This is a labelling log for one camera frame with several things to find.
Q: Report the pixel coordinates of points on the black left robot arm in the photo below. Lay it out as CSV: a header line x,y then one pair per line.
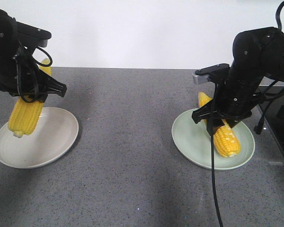
x,y
9,42

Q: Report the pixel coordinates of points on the yellow corn cob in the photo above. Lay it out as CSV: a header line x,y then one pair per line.
x,y
24,117

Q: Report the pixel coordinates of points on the green round plate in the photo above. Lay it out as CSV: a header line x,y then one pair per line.
x,y
193,141

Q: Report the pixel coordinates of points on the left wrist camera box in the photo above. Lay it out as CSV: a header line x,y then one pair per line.
x,y
32,36

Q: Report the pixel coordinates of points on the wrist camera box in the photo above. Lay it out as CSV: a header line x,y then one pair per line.
x,y
32,36
215,74

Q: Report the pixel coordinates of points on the black induction cooktop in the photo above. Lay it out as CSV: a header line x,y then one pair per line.
x,y
279,116

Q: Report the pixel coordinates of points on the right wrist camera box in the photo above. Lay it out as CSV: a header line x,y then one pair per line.
x,y
215,74

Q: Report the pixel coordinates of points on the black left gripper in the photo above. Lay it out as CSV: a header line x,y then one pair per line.
x,y
19,74

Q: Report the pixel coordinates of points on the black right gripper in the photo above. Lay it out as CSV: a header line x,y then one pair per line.
x,y
234,100

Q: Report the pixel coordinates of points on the white round plate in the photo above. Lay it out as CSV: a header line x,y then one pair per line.
x,y
55,133

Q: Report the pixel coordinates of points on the pale spotted corn cob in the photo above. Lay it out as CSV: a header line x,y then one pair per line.
x,y
225,141

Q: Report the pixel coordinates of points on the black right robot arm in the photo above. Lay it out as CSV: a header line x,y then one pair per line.
x,y
257,54

